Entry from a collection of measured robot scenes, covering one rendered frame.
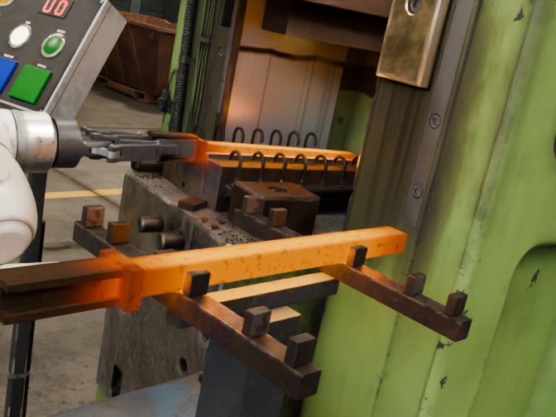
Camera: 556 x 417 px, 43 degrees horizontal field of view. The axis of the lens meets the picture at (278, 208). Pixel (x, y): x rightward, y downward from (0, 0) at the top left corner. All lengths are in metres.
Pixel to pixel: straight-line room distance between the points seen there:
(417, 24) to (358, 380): 0.53
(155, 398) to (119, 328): 0.47
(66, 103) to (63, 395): 1.10
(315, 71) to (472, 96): 0.63
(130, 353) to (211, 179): 0.37
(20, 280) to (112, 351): 0.90
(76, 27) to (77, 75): 0.10
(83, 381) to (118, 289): 1.85
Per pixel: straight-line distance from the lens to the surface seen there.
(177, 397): 0.92
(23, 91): 1.52
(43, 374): 2.43
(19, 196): 0.87
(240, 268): 0.62
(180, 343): 1.15
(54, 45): 1.54
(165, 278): 0.57
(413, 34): 1.00
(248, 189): 1.07
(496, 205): 0.94
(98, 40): 1.54
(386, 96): 1.05
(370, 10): 1.25
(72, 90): 1.51
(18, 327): 1.86
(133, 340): 1.31
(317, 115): 1.56
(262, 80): 1.45
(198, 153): 1.17
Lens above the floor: 1.25
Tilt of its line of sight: 16 degrees down
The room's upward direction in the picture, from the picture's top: 11 degrees clockwise
